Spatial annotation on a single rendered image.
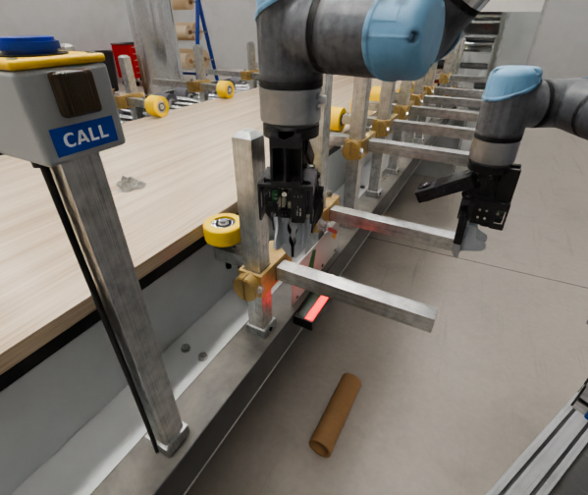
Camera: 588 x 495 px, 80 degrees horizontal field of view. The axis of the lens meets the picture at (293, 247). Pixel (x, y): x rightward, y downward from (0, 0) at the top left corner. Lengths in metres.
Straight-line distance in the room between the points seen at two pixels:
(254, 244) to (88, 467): 0.46
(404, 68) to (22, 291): 0.59
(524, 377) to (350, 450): 0.81
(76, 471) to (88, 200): 0.52
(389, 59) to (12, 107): 0.29
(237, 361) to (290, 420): 0.77
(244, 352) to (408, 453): 0.87
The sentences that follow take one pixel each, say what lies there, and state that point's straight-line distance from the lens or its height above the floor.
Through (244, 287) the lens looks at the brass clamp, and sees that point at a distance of 0.63.
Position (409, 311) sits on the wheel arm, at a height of 0.85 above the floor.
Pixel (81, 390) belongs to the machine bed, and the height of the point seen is 0.70.
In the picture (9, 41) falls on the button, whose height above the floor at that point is 1.23.
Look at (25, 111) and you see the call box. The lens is 0.31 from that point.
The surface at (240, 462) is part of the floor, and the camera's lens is 1.39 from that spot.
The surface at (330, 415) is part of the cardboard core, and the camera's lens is 1.37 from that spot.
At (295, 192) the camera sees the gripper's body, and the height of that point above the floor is 1.06.
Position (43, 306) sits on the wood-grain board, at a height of 0.90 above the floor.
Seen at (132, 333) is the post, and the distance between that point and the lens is 0.44.
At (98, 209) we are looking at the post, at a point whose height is 1.10.
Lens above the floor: 1.24
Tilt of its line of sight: 33 degrees down
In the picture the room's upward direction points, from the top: straight up
